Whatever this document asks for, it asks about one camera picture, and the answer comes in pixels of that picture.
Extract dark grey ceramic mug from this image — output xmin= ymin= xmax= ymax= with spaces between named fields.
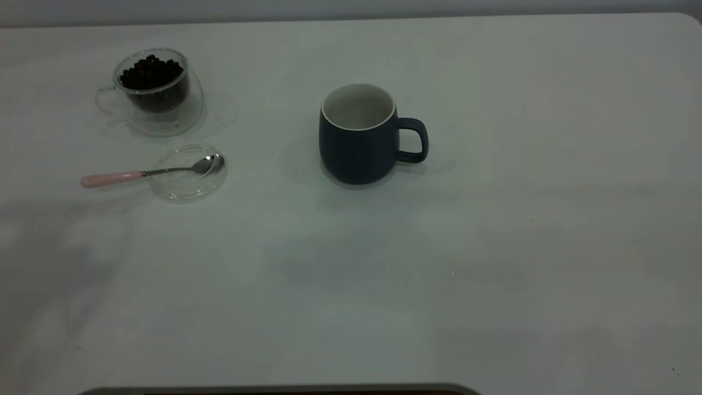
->
xmin=319 ymin=83 xmax=429 ymax=185

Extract pink-handled metal spoon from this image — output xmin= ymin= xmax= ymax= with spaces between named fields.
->
xmin=81 ymin=154 xmax=224 ymax=189

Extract clear round glass lid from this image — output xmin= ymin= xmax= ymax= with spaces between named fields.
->
xmin=149 ymin=142 xmax=228 ymax=204

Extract dark coffee beans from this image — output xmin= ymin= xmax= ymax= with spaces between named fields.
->
xmin=119 ymin=54 xmax=190 ymax=113

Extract clear double-wall glass cup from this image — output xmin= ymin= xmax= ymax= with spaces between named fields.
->
xmin=94 ymin=48 xmax=205 ymax=138

